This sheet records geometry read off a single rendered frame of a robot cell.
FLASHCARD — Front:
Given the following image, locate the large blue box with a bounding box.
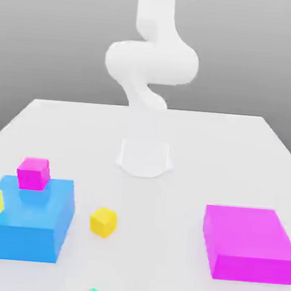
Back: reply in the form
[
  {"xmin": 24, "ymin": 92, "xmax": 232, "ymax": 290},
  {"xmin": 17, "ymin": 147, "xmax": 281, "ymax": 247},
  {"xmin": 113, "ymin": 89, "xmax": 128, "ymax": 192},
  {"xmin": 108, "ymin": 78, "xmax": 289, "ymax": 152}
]
[{"xmin": 0, "ymin": 174, "xmax": 78, "ymax": 265}]

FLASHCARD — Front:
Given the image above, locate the small magenta cube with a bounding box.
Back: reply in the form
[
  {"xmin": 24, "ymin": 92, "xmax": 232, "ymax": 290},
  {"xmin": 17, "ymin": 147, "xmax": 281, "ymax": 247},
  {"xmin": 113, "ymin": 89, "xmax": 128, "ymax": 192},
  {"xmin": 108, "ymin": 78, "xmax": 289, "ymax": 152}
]
[{"xmin": 15, "ymin": 156, "xmax": 52, "ymax": 193}]

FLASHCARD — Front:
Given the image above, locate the large magenta box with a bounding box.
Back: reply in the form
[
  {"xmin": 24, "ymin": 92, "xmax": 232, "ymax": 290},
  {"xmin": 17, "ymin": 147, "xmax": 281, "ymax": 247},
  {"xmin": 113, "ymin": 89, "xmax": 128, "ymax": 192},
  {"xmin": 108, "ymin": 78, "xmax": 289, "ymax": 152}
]
[{"xmin": 198, "ymin": 203, "xmax": 291, "ymax": 286}]

